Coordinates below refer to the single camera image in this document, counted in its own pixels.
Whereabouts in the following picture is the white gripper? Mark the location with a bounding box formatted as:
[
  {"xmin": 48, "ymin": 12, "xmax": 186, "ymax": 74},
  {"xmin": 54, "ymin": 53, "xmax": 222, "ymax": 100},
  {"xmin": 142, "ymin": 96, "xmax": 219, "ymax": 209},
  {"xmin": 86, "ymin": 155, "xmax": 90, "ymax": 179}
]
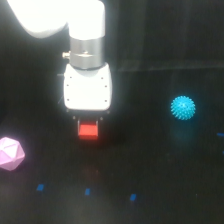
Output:
[{"xmin": 61, "ymin": 63, "xmax": 113, "ymax": 137}]

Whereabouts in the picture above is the red hexagonal block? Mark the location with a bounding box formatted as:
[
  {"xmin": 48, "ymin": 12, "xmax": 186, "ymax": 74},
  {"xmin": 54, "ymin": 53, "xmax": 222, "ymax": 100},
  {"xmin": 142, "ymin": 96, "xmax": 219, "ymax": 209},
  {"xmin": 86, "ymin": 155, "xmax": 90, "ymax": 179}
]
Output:
[{"xmin": 79, "ymin": 124, "xmax": 98, "ymax": 140}]

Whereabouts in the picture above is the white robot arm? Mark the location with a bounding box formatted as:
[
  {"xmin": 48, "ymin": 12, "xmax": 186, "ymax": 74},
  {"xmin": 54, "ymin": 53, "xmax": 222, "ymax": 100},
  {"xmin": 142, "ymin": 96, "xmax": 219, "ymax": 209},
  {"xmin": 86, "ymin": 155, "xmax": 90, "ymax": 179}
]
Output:
[{"xmin": 7, "ymin": 0, "xmax": 112, "ymax": 140}]

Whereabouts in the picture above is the blue tape marker middle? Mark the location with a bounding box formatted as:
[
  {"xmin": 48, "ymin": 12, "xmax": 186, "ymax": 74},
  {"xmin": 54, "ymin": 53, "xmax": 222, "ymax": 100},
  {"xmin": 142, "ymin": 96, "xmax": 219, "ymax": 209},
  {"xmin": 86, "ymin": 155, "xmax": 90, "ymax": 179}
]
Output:
[{"xmin": 85, "ymin": 188, "xmax": 90, "ymax": 196}]

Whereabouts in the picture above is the blue tape marker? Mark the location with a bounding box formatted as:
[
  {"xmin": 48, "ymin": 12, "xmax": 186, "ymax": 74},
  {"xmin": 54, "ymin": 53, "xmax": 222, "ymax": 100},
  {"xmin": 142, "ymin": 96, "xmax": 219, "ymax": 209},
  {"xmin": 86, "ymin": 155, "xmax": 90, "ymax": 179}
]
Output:
[
  {"xmin": 36, "ymin": 184, "xmax": 44, "ymax": 191},
  {"xmin": 217, "ymin": 133, "xmax": 224, "ymax": 137},
  {"xmin": 85, "ymin": 188, "xmax": 90, "ymax": 196},
  {"xmin": 130, "ymin": 194, "xmax": 137, "ymax": 201}
]

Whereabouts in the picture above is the blue tape marker left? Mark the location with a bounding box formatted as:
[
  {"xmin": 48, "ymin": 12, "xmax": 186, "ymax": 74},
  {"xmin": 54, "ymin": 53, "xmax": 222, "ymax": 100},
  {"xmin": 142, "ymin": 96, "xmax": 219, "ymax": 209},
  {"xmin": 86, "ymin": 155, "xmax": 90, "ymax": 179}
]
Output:
[{"xmin": 36, "ymin": 184, "xmax": 44, "ymax": 191}]

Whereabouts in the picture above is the pink polyhedron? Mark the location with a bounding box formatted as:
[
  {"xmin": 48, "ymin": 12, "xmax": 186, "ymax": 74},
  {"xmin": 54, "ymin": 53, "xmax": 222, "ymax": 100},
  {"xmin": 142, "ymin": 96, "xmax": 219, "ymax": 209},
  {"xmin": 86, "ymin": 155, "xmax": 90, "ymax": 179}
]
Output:
[{"xmin": 0, "ymin": 137, "xmax": 25, "ymax": 171}]

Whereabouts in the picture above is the blue spiky ball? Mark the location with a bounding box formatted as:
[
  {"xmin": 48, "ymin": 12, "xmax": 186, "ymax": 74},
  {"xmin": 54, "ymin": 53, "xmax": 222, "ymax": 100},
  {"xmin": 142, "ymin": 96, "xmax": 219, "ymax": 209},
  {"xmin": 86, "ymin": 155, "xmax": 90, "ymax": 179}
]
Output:
[{"xmin": 170, "ymin": 96, "xmax": 196, "ymax": 121}]

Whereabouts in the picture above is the black backdrop curtain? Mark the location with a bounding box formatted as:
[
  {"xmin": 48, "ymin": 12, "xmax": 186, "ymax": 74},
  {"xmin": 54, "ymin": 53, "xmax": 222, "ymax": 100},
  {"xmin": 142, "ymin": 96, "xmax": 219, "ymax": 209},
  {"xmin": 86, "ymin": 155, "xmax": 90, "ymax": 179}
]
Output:
[{"xmin": 0, "ymin": 0, "xmax": 224, "ymax": 71}]

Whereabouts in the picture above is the blue tape marker far right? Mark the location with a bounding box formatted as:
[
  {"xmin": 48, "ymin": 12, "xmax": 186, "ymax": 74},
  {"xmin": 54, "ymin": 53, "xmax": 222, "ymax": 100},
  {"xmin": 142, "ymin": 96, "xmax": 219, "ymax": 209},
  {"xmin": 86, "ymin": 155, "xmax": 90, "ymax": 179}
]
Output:
[{"xmin": 217, "ymin": 133, "xmax": 224, "ymax": 137}]

